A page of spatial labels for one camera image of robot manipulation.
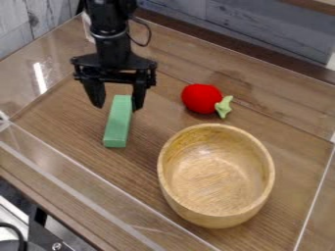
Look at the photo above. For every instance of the green rectangular block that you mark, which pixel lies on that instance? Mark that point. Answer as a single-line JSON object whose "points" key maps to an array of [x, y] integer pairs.
{"points": [[118, 123]]}

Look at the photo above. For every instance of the light wooden bowl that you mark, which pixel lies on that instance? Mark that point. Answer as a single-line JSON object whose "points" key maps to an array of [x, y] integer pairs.
{"points": [[217, 175]]}

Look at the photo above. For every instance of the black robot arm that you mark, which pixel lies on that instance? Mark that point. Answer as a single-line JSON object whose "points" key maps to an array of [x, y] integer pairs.
{"points": [[110, 20]]}

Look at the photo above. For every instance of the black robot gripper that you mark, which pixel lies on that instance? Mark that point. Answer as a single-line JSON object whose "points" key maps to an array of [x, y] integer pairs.
{"points": [[107, 65]]}

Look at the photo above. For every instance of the black metal table bracket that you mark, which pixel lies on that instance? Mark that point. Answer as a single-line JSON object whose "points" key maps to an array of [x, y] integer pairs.
{"points": [[42, 239]]}

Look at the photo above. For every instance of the red plush tomato toy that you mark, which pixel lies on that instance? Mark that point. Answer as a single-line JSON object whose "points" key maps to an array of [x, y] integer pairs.
{"points": [[205, 99]]}

